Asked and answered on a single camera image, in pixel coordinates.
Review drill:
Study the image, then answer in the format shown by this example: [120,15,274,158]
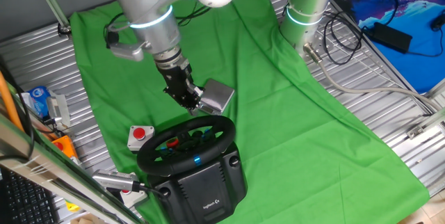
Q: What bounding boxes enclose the orange box red button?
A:
[51,135,79,159]

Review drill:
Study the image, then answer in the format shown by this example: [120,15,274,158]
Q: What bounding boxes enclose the black power adapter with cables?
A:
[343,0,445,95]

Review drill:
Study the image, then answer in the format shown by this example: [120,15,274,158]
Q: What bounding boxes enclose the grey ribbed camera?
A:
[45,94,72,128]

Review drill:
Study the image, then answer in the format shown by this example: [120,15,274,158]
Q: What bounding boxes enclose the aluminium profile bar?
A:
[405,106,445,141]

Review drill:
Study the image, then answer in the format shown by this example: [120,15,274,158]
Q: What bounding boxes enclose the blue tissue pack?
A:
[20,85,53,119]

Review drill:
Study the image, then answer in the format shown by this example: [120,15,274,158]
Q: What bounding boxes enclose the aluminium frame beam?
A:
[0,111,147,224]

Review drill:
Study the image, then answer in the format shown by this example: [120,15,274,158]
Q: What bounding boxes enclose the grey slanted pole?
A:
[29,0,73,36]

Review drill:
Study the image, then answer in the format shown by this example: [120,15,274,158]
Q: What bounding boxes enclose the black keyboard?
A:
[0,167,60,224]

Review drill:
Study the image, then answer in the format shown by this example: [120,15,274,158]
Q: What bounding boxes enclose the black computer mouse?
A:
[430,10,445,32]

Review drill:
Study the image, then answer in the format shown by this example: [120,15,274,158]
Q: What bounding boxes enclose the thick grey robot cable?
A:
[302,42,443,113]

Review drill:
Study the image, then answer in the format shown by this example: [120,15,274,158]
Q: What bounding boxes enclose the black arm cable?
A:
[102,3,213,49]

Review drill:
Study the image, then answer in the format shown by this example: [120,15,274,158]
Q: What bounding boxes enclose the grey box tall red button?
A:
[127,124,156,153]

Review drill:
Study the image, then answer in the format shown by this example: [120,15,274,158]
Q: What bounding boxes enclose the grey box flat red button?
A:
[119,188,149,209]

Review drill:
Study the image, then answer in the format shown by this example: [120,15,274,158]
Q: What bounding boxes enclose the silver fixed camera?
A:
[91,168,146,193]

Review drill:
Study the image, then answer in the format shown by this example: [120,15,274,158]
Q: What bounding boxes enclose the silver digital scale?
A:
[195,78,236,116]

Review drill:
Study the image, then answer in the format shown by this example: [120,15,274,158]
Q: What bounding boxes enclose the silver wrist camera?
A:
[105,31,149,63]

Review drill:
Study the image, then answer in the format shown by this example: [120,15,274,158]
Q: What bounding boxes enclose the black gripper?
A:
[156,60,206,116]

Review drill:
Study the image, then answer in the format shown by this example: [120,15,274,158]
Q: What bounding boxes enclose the black steering wheel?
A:
[136,115,236,177]

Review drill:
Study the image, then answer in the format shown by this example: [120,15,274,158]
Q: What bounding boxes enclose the orange pole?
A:
[0,70,25,133]

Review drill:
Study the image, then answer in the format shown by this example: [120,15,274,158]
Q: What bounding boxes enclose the black base cables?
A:
[322,10,366,66]

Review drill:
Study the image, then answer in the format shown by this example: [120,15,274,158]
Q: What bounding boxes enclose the green cloth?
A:
[69,0,431,224]

